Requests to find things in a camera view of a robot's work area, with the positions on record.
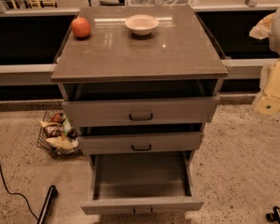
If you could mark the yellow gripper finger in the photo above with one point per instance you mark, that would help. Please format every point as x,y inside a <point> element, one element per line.
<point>266,105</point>

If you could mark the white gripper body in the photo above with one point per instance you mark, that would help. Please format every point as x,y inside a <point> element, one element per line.
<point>269,79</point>

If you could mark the grey bottom drawer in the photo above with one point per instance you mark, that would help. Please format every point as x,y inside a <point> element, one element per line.
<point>141,184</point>

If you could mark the grey drawer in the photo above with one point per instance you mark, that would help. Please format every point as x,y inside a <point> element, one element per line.
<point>141,138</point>
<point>142,102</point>
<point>141,184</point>

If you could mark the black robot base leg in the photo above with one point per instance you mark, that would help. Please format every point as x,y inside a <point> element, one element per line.
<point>52,194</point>

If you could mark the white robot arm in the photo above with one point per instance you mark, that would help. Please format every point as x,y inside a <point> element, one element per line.
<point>268,27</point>

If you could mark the grey middle drawer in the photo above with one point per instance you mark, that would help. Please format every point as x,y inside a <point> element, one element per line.
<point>141,138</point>

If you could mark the grey drawer cabinet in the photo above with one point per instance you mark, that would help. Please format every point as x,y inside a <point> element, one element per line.
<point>177,49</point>

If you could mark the grey top drawer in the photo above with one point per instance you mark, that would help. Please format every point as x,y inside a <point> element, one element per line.
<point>142,102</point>

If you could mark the black right base leg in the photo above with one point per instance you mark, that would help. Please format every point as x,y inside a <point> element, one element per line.
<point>274,216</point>

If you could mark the white bowl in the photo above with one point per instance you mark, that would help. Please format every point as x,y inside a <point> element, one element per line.
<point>141,24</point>

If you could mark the red apple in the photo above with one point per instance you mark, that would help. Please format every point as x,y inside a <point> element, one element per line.
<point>80,27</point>

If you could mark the yellow chip bag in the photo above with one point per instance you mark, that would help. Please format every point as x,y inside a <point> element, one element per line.
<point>60,142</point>

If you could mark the red can in basket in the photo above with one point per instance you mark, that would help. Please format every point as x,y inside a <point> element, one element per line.
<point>58,118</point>

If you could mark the brown snack bag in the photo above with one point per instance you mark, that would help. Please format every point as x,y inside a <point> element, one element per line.
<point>52,129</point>

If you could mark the black wire basket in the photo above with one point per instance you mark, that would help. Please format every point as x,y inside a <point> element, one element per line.
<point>68,131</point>

